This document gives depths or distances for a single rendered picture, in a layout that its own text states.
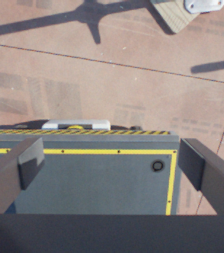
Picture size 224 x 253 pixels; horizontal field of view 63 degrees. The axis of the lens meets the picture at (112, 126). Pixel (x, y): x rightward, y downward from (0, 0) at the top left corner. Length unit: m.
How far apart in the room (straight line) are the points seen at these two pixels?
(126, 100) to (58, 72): 0.31
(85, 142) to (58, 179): 0.15
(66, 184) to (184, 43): 0.70
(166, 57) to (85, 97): 0.38
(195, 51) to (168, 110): 0.26
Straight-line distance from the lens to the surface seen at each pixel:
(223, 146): 1.02
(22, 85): 0.90
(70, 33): 0.84
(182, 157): 0.17
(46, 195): 0.64
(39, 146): 0.17
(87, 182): 0.58
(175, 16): 0.85
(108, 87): 0.81
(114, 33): 0.82
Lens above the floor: 0.81
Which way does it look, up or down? 74 degrees down
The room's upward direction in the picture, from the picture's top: 179 degrees counter-clockwise
